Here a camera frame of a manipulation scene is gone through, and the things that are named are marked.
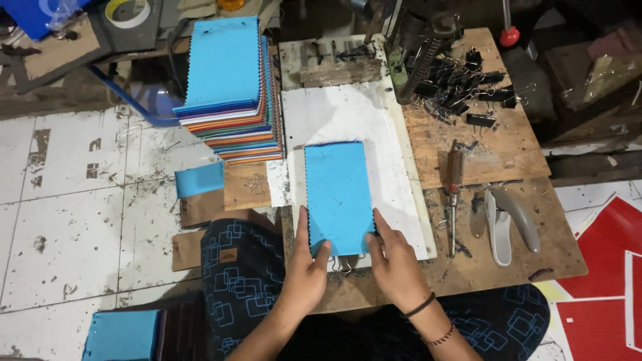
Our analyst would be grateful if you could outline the person's right hand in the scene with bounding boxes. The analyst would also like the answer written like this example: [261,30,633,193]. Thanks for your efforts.
[364,208,435,317]

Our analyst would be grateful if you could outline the person's left hand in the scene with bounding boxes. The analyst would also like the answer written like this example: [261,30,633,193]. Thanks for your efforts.
[280,206,332,316]

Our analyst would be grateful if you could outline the blue fabric swatch bundle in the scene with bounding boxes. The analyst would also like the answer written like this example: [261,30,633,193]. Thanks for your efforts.
[304,141,377,258]

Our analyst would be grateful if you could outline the black wrist band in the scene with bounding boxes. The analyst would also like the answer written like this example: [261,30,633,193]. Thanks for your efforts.
[403,291,437,319]

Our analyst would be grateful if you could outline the dark blue patterned shorts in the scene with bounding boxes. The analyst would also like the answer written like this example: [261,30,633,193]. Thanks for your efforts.
[200,210,551,361]

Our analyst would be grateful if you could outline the grey and white stapler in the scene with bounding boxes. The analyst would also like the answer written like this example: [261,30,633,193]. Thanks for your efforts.
[484,188,543,267]

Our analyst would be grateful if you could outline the brown cardboard piece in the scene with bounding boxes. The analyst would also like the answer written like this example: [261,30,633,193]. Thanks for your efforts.
[179,189,227,230]
[172,229,207,273]

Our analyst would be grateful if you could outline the stack of dark brown swatches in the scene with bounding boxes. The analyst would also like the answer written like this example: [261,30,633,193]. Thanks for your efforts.
[159,300,207,361]

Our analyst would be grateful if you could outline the large wooden work board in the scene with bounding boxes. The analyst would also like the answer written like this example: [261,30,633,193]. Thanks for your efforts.
[279,27,589,315]

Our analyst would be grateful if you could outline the thin metal rod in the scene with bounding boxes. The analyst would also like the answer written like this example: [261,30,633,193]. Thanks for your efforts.
[460,179,525,191]

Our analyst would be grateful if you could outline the blue fabric strip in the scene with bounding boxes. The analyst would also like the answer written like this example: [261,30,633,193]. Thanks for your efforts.
[174,161,226,200]

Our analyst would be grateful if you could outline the small plywood board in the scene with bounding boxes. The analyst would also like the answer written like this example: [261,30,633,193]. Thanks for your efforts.
[403,27,552,191]

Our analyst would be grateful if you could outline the white paper sheet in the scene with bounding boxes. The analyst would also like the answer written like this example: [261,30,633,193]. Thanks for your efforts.
[266,82,430,262]

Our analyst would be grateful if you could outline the low stack of blue swatches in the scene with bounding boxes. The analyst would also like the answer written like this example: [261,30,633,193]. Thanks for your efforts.
[81,309,167,361]

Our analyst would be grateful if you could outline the pile of black binder clips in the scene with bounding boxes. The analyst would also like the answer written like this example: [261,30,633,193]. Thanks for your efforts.
[406,44,536,129]

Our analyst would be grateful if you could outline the red textured sheets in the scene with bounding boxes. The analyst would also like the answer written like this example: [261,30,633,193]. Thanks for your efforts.
[556,196,642,361]

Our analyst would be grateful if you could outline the rough wooden block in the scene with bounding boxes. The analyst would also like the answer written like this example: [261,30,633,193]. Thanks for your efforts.
[299,58,383,89]

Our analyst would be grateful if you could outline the white base board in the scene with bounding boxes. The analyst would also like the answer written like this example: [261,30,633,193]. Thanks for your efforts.
[278,33,438,262]

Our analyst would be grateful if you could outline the green metal press machine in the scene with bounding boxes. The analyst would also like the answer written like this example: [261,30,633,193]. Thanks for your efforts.
[385,0,464,105]

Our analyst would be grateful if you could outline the stack of multicoloured fabric swatches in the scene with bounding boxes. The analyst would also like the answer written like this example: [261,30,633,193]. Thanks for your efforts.
[173,15,285,165]

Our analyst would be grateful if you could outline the red knob lever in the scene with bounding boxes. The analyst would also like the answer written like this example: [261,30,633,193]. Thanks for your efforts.
[499,0,521,48]

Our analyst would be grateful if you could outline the clear plastic bag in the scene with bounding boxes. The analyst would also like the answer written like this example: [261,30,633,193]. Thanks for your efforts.
[561,54,642,109]

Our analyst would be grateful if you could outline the masking tape roll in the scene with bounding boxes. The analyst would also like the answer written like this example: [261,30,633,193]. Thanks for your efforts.
[104,0,151,30]

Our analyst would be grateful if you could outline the brown cardboard sheet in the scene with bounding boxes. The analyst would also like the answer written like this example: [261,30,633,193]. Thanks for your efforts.
[22,19,101,81]

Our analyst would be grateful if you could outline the blue plastic bag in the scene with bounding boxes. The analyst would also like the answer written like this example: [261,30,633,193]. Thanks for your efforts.
[0,0,92,42]

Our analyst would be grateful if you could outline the silver binder clip handles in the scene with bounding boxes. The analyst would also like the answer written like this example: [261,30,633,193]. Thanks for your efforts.
[328,254,368,274]

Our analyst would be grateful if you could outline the brown beaded bracelet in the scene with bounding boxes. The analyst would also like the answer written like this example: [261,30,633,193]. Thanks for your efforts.
[421,323,456,347]

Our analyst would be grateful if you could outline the wooden handled screwdriver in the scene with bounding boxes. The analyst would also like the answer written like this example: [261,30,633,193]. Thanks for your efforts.
[446,140,465,259]

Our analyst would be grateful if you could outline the blue metal tube frame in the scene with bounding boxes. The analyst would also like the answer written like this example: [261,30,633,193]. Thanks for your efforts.
[87,64,180,128]

